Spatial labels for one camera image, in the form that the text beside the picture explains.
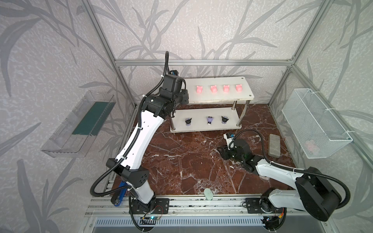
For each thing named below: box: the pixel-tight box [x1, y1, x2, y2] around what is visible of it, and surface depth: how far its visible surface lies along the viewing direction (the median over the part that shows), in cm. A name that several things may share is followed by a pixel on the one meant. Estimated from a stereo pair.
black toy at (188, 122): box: [185, 117, 192, 127], surface depth 100 cm
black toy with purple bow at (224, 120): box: [221, 115, 229, 125], surface depth 101 cm
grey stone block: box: [268, 133, 281, 159], surface depth 95 cm
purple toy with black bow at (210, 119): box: [206, 116, 215, 126], surface depth 101 cm
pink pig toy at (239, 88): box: [235, 83, 243, 92], surface depth 82 cm
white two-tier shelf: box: [169, 76, 255, 134], surface depth 88 cm
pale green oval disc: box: [203, 187, 214, 201], surface depth 77 cm
